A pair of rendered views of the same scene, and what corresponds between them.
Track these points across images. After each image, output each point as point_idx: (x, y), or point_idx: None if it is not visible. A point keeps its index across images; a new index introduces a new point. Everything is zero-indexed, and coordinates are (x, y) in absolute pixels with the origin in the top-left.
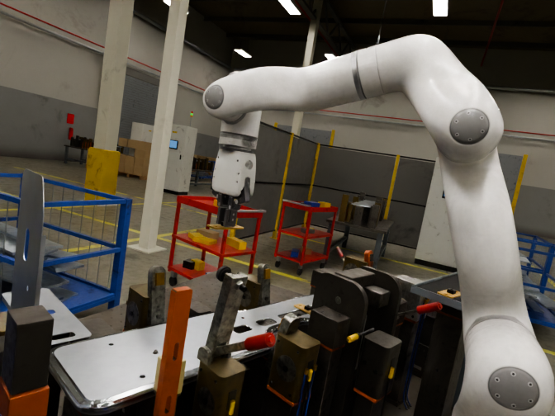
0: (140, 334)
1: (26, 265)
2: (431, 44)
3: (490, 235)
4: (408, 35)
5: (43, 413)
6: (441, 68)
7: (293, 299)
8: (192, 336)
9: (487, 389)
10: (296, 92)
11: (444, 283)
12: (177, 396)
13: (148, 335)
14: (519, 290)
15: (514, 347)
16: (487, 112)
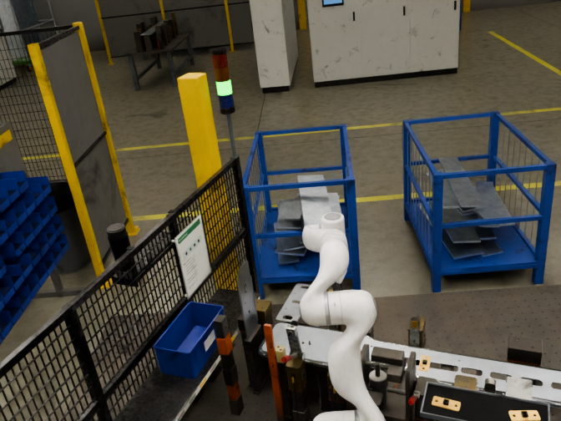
0: (311, 331)
1: (245, 295)
2: (322, 255)
3: (328, 365)
4: (326, 241)
5: (224, 345)
6: (319, 271)
7: (437, 351)
8: (328, 343)
9: None
10: (319, 246)
11: (478, 398)
12: (281, 363)
13: (313, 332)
14: (354, 403)
15: (319, 418)
16: (300, 308)
